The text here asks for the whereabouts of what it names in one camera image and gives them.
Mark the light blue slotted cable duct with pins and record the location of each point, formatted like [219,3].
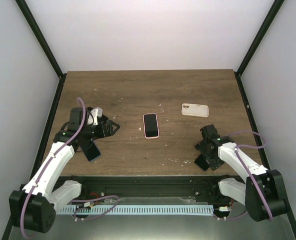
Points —
[191,210]

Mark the black frame post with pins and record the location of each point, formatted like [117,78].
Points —
[268,20]
[28,15]

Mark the blue-edged black phone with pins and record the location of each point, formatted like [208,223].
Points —
[90,150]

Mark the black aluminium frame rail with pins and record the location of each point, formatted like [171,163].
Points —
[201,188]

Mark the right black frame post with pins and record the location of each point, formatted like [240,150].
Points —
[268,20]

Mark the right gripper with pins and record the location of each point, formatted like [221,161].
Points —
[215,163]

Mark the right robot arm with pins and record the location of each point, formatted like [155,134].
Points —
[262,191]

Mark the white phone case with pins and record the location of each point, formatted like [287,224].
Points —
[195,110]

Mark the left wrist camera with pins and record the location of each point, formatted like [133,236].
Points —
[95,115]

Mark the left black frame post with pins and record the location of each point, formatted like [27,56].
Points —
[28,15]

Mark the pink phone case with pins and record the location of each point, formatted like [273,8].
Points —
[145,125]

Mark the pink-edged black phone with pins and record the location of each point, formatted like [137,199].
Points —
[151,125]

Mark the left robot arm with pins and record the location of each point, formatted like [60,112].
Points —
[35,206]

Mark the black phone case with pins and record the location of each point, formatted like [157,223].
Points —
[90,111]

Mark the black phone right side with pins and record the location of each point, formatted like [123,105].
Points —
[202,163]

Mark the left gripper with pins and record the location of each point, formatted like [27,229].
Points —
[103,132]

